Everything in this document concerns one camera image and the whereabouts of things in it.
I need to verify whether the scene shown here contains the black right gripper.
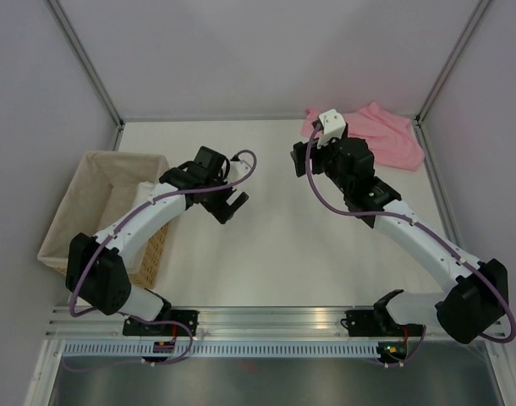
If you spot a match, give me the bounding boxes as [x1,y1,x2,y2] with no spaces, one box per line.
[291,132,353,194]

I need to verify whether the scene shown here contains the white t shirt robot print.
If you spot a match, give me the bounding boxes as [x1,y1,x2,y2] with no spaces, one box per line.
[132,182,155,208]

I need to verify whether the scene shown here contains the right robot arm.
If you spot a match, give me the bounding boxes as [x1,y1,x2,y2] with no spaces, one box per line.
[290,136,516,344]

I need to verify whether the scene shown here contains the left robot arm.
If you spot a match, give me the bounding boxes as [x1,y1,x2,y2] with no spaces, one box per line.
[65,146,257,335]

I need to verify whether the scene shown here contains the pink t shirt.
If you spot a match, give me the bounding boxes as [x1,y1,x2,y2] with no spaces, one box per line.
[300,100,425,173]

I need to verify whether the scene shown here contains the wicker basket cloth lining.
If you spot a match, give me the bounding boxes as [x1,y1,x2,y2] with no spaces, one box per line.
[37,151,168,275]

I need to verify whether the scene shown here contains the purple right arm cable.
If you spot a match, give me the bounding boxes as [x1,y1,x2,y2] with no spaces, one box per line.
[305,120,516,344]

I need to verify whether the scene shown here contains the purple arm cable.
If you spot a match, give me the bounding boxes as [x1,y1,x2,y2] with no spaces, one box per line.
[69,148,259,318]
[305,120,516,344]

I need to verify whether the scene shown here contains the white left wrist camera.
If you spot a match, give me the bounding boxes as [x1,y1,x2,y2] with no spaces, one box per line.
[228,158,253,182]

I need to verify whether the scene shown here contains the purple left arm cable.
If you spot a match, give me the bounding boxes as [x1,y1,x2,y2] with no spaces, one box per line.
[69,148,259,318]

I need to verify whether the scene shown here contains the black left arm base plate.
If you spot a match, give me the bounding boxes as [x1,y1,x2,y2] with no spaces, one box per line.
[123,309,200,337]

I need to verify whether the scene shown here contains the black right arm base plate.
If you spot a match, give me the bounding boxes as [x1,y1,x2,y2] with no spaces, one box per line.
[341,309,424,338]

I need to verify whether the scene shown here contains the slotted grey cable duct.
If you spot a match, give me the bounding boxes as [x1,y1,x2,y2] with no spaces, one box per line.
[63,340,380,359]

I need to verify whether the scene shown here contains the aluminium mounting rail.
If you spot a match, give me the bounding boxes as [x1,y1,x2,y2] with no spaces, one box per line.
[44,304,508,341]

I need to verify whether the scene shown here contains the right aluminium frame post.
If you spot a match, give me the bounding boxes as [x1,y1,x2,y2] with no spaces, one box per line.
[414,0,495,124]

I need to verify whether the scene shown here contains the aluminium frame post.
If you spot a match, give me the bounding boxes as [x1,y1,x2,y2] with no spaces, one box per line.
[414,0,495,124]
[46,0,124,130]

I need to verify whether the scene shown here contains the left aluminium frame post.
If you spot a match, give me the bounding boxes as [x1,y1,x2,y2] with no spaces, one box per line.
[46,0,124,130]

